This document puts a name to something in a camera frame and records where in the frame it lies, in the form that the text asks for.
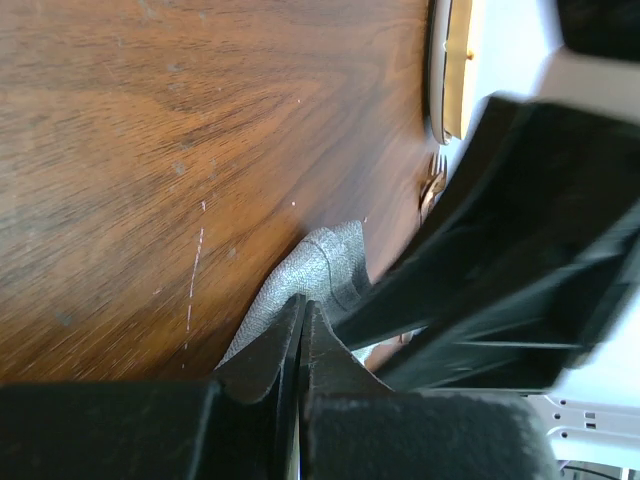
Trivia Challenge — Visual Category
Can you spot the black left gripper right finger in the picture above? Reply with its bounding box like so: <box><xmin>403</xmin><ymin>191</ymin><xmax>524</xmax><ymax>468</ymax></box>
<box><xmin>300</xmin><ymin>302</ymin><xmax>560</xmax><ymax>479</ymax></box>

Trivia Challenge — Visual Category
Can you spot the grey cloth napkin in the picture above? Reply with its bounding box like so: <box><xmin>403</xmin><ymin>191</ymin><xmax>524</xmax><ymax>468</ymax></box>
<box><xmin>217</xmin><ymin>220</ymin><xmax>372</xmax><ymax>367</ymax></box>

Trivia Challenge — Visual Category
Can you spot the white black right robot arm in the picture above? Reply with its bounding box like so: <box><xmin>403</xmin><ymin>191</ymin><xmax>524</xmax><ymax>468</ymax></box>
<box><xmin>336</xmin><ymin>1</ymin><xmax>639</xmax><ymax>394</ymax></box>

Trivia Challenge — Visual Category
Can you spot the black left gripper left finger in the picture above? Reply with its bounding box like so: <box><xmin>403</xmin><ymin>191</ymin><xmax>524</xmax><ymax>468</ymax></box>
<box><xmin>1</xmin><ymin>295</ymin><xmax>306</xmax><ymax>479</ymax></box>

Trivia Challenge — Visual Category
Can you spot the aluminium right frame rail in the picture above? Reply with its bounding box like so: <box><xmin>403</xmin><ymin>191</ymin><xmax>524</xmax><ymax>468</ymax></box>
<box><xmin>526</xmin><ymin>395</ymin><xmax>640</xmax><ymax>470</ymax></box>

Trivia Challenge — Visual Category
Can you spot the copper metal fork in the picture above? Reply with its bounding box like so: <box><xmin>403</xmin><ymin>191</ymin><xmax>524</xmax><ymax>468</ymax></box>
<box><xmin>429</xmin><ymin>153</ymin><xmax>447</xmax><ymax>177</ymax></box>

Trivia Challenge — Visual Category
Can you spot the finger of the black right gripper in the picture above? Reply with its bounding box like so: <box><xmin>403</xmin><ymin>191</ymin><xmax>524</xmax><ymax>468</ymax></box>
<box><xmin>336</xmin><ymin>97</ymin><xmax>639</xmax><ymax>393</ymax></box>

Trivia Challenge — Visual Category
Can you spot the copper metal spoon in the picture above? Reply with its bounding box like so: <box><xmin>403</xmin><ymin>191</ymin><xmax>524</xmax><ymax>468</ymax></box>
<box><xmin>418</xmin><ymin>172</ymin><xmax>446</xmax><ymax>223</ymax></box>

